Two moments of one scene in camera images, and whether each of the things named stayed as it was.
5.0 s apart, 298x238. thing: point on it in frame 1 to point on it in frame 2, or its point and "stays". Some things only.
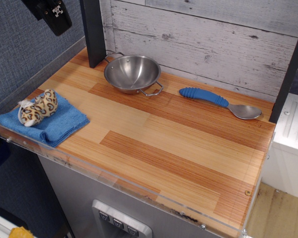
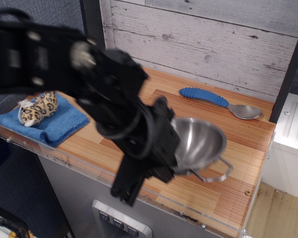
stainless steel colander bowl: (131, 74) to (200, 145)
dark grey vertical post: (93, 30) stays
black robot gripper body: (54, 13) to (146, 132)
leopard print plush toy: (31, 113) stays
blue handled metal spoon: (245, 112) stays
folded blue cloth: (66, 119) stays
